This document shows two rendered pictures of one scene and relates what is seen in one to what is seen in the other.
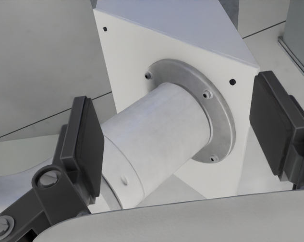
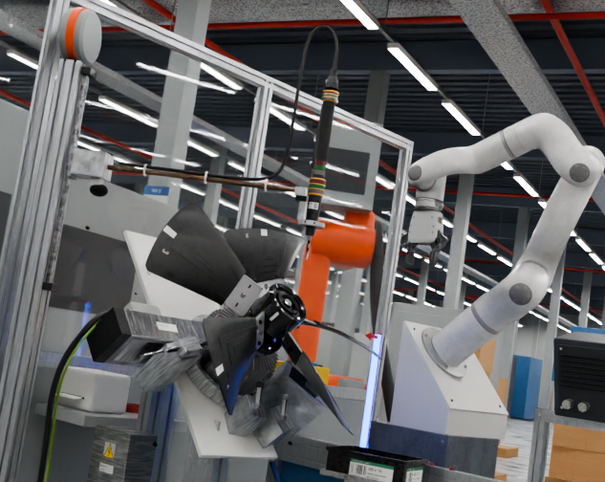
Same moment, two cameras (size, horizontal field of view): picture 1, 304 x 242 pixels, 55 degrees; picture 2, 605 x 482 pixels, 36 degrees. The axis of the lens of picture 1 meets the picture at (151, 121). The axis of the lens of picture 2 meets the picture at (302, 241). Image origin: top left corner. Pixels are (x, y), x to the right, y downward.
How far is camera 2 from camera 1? 2.78 m
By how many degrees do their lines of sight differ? 69
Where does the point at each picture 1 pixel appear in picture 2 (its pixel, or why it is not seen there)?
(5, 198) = (491, 294)
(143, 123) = (452, 328)
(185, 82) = (431, 346)
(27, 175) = (491, 308)
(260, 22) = not seen: outside the picture
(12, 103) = not seen: outside the picture
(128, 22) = (435, 380)
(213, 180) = not seen: hidden behind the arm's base
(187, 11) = (410, 381)
